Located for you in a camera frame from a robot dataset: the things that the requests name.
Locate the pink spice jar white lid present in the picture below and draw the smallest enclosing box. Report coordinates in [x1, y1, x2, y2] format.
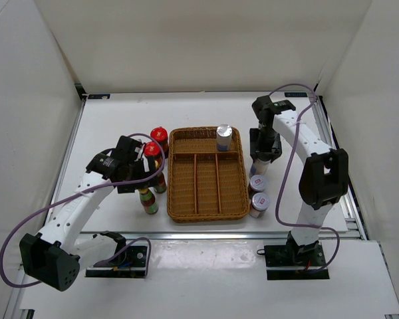
[249, 193, 270, 219]

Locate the red cap sauce jar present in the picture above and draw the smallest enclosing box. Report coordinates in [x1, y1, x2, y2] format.
[150, 126, 169, 158]
[144, 142, 164, 168]

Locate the yellow cap sauce bottle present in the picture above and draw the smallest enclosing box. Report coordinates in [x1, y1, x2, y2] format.
[138, 188, 159, 215]
[154, 159, 167, 193]

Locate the red cap sauce jar front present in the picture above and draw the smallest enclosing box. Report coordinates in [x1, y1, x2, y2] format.
[144, 142, 164, 168]

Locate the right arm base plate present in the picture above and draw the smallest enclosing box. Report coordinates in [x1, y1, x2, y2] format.
[256, 244, 330, 281]

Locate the silver cap white shaker front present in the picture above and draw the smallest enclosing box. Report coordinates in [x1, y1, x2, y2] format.
[249, 158, 271, 177]

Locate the silver cap white shaker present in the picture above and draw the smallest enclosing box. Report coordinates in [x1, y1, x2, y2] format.
[216, 124, 233, 152]
[249, 158, 271, 177]

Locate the dark spice jar white lid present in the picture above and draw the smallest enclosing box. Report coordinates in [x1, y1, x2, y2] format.
[248, 175, 267, 199]

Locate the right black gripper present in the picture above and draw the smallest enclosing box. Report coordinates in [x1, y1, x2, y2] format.
[249, 126, 283, 163]

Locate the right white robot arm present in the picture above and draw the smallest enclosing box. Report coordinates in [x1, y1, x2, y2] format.
[249, 95, 348, 266]

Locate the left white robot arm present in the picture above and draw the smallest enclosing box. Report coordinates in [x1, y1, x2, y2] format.
[19, 134, 165, 291]

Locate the yellow cap sauce bottle front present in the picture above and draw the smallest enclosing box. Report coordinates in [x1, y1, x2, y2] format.
[138, 188, 159, 215]

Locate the red cap sauce jar rear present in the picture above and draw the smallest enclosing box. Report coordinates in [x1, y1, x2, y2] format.
[150, 126, 169, 158]

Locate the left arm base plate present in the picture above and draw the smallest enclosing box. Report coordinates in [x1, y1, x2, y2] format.
[84, 237, 152, 279]

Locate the woven wicker divided tray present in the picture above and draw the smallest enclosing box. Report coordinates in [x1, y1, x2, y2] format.
[167, 126, 249, 223]

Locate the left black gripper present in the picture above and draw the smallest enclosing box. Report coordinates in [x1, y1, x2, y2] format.
[118, 155, 158, 193]

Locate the yellow cap sauce bottle rear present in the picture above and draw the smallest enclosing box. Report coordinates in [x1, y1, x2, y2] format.
[154, 159, 167, 193]

